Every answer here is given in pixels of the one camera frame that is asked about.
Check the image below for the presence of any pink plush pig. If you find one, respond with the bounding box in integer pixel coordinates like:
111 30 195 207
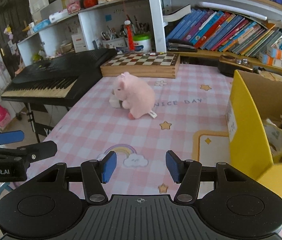
113 72 157 120

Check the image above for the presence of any pink checkered tablecloth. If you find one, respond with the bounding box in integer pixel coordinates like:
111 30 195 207
25 63 282 240

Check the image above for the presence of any black Yamaha keyboard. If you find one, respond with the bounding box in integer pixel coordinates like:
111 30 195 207
1 48 117 107

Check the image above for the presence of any yellow cardboard box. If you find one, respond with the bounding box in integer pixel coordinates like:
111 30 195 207
226 70 282 197

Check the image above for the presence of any wooden chess board box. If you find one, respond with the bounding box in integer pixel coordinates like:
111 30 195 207
100 53 180 79

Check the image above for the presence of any dark brown wooden case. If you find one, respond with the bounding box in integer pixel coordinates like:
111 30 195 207
217 55 253 77

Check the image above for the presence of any white pen holder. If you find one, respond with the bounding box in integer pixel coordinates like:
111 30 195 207
102 37 127 49

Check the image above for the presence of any green lid white jar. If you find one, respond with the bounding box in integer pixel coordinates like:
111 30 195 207
133 33 152 53

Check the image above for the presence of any red bottle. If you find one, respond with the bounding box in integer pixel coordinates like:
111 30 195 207
124 20 134 51

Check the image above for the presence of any orange white small box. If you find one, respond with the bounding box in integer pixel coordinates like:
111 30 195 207
267 46 282 61

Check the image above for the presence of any white bookshelf unit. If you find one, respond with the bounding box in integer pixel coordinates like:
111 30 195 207
18 0 282 66

